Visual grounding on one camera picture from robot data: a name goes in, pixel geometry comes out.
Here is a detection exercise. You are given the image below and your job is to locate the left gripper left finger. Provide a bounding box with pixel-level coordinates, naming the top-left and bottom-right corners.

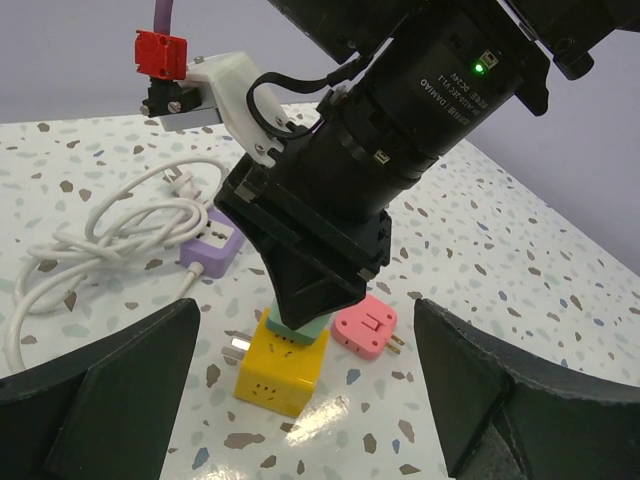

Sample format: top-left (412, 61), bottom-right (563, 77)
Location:
top-left (1, 299), bottom-right (200, 479)

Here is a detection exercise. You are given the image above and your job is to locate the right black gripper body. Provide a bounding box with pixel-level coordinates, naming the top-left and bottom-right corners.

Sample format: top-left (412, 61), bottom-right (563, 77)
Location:
top-left (215, 137), bottom-right (391, 280)

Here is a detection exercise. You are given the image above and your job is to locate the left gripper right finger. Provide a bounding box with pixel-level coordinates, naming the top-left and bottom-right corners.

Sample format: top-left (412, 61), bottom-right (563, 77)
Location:
top-left (414, 299), bottom-right (639, 479)

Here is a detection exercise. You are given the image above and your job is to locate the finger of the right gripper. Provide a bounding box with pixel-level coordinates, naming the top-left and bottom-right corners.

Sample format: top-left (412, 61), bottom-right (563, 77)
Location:
top-left (259, 234), bottom-right (368, 330)

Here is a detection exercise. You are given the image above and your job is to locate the green plug adapter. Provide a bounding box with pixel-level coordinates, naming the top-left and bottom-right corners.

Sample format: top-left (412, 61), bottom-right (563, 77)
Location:
top-left (263, 301), bottom-right (333, 348)

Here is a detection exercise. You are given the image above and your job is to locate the pink plug adapter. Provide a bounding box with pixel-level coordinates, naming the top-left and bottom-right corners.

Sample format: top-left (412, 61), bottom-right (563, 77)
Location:
top-left (330, 294), bottom-right (405, 361)

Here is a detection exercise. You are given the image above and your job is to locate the yellow cube socket adapter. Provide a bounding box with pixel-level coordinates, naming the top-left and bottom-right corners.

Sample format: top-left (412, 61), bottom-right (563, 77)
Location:
top-left (222, 305), bottom-right (329, 418)

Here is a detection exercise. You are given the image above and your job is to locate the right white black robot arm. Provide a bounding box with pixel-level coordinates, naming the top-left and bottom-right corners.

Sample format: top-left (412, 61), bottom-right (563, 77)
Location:
top-left (215, 1), bottom-right (639, 330)

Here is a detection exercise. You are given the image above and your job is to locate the purple power strip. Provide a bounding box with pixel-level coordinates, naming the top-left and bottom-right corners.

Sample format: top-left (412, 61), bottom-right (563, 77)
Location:
top-left (179, 208), bottom-right (245, 279)

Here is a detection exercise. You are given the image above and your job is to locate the white power strip cord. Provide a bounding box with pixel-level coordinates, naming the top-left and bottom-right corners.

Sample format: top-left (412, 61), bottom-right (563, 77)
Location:
top-left (0, 156), bottom-right (231, 373)

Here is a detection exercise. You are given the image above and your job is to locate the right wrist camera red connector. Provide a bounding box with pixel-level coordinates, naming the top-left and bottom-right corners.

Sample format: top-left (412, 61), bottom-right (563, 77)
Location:
top-left (133, 28), bottom-right (291, 166)

